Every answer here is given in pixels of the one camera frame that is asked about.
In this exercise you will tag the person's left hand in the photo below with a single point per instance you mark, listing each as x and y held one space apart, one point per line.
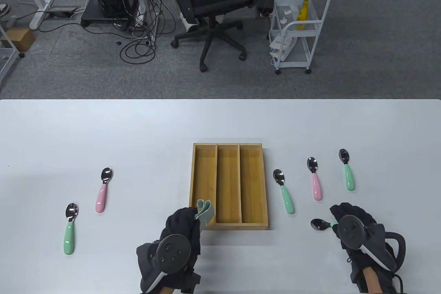
184 221

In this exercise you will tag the person's right hand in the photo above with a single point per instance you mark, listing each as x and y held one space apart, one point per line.
351 209

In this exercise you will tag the green fish scale cleaning cloth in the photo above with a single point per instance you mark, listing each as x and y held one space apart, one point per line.
206 213

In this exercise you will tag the person's left forearm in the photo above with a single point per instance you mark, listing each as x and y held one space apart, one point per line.
167 290

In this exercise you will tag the person's right forearm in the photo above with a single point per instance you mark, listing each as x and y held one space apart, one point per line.
373 282

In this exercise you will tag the black hand controller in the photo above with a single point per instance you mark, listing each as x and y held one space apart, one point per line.
172 252
350 232

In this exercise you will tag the wooden three-compartment tray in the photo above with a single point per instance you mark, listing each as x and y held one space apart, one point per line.
227 183

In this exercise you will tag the white metal trolley cart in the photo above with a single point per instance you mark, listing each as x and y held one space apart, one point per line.
293 64

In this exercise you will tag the white printed bag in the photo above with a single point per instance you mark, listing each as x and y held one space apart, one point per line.
280 46

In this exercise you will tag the black mesh office chair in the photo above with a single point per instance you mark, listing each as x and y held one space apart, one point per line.
210 35

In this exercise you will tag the yellow bottle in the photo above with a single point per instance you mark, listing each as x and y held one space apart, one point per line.
302 14

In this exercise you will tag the small white items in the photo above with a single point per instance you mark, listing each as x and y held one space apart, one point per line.
285 16

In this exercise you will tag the black computer stand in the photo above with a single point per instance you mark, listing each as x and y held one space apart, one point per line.
103 21

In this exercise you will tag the black floor socket box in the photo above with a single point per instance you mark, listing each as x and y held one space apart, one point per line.
62 12

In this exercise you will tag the white metal rack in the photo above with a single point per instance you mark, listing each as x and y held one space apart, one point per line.
7 54

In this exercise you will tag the brown cardboard box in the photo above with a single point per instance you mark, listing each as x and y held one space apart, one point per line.
19 39

